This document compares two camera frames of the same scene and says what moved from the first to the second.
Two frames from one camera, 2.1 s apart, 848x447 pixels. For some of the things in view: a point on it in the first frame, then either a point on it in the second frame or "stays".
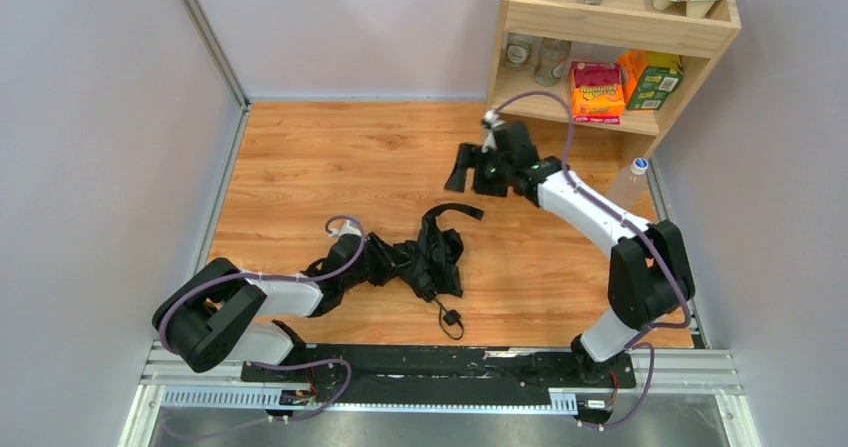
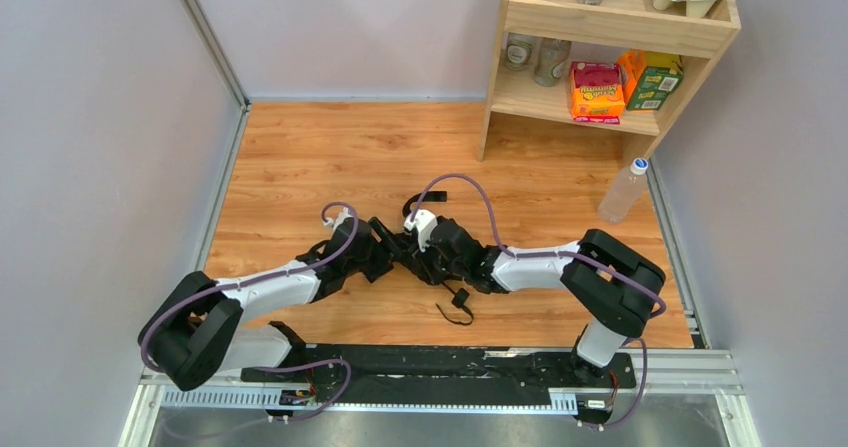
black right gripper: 488,176 to 424,255
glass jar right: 552,54 stays
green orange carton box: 650,78 stays
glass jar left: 519,48 stays
